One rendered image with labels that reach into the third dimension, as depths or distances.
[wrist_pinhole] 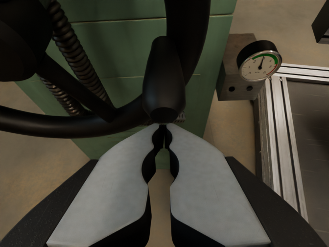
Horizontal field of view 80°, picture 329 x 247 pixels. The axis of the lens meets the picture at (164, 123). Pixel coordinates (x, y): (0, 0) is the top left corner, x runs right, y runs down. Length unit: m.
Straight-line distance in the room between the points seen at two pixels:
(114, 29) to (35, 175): 0.89
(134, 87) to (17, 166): 0.87
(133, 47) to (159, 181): 0.66
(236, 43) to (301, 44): 1.24
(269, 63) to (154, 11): 0.19
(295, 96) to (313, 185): 0.38
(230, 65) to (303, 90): 0.67
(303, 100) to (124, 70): 0.78
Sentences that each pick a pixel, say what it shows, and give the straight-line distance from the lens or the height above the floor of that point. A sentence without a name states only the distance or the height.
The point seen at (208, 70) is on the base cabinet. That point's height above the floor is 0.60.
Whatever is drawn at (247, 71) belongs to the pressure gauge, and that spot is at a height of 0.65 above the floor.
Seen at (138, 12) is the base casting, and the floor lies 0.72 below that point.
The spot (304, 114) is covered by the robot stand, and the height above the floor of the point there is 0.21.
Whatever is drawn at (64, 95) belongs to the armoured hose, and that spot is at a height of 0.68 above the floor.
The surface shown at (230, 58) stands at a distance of 0.43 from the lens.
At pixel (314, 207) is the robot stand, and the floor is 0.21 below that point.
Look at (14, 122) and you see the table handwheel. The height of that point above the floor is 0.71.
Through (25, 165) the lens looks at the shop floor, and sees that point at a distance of 1.19.
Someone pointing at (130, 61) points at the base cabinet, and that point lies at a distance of 0.40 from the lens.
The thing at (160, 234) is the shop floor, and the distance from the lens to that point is 0.89.
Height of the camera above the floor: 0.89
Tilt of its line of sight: 58 degrees down
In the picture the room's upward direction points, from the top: 5 degrees counter-clockwise
